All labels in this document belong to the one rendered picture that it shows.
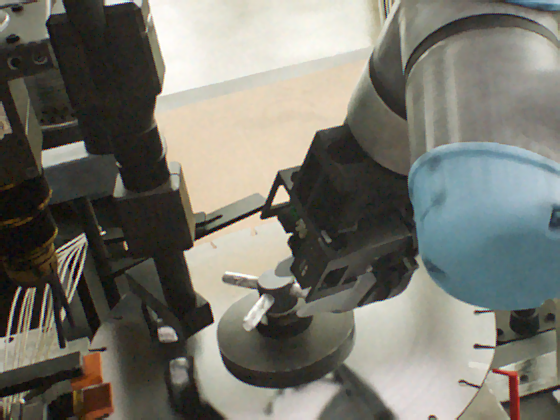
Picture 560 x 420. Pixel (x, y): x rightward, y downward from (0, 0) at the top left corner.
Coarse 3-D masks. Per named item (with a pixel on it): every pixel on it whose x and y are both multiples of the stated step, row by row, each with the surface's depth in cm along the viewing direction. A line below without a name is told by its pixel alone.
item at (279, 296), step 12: (228, 276) 70; (240, 276) 69; (252, 276) 69; (264, 276) 68; (276, 276) 68; (252, 288) 69; (264, 288) 67; (276, 288) 67; (288, 288) 67; (300, 288) 67; (264, 300) 66; (276, 300) 67; (288, 300) 68; (252, 312) 65; (264, 312) 66; (276, 312) 68; (288, 312) 68; (252, 324) 65
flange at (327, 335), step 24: (240, 312) 72; (216, 336) 70; (240, 336) 69; (264, 336) 69; (288, 336) 68; (312, 336) 68; (336, 336) 68; (240, 360) 67; (264, 360) 67; (288, 360) 66; (312, 360) 66
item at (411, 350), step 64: (192, 256) 82; (256, 256) 80; (128, 320) 75; (384, 320) 70; (448, 320) 69; (128, 384) 68; (192, 384) 67; (256, 384) 66; (320, 384) 65; (384, 384) 64; (448, 384) 63
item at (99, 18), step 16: (64, 0) 47; (80, 0) 47; (96, 0) 48; (80, 16) 48; (96, 16) 48; (80, 32) 48; (96, 32) 48; (96, 48) 49; (96, 64) 49; (96, 80) 50; (112, 80) 50; (112, 96) 51
